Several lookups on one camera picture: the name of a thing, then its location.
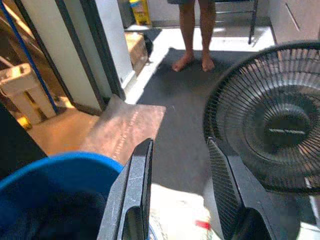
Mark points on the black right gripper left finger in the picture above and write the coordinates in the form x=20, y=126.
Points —
x=130, y=192

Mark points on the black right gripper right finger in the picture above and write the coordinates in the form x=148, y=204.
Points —
x=233, y=197

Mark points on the dark blue clothes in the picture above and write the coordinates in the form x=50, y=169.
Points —
x=62, y=215

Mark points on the clear plastic bag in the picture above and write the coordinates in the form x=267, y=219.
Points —
x=175, y=212

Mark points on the brown doormat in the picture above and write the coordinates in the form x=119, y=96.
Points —
x=125, y=125

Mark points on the blue plastic bucket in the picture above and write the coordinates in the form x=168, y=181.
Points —
x=62, y=162

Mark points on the black floor fan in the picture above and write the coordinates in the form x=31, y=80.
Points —
x=287, y=130

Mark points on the black floor mat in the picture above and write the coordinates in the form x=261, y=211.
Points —
x=180, y=112

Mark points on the brown cardboard box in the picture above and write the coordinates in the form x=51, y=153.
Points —
x=135, y=50

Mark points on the barefoot person in red shirt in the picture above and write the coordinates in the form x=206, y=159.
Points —
x=187, y=30

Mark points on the black metal chair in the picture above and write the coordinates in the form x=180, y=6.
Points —
x=253, y=20

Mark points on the yellow container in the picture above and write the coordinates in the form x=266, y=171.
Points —
x=140, y=11

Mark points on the beige kitchen cabinet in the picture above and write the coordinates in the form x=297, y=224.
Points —
x=300, y=15

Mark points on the dark door frame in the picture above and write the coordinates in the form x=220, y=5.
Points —
x=87, y=57

